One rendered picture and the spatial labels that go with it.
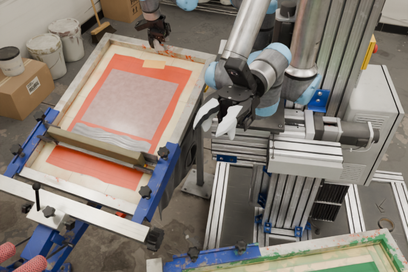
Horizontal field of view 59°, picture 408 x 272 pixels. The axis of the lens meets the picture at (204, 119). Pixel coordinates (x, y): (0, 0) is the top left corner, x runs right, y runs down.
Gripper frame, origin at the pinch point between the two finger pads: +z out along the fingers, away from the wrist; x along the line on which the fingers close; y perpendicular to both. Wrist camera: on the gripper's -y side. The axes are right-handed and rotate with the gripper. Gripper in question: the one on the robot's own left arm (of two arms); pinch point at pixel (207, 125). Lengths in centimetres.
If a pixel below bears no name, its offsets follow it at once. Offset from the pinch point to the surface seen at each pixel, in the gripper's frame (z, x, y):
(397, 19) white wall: -404, 12, 151
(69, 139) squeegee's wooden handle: -10, 75, 41
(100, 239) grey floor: -20, 116, 153
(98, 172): -9, 64, 53
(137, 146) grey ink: -25, 56, 49
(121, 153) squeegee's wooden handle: -14, 52, 43
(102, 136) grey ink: -21, 72, 47
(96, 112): -29, 82, 44
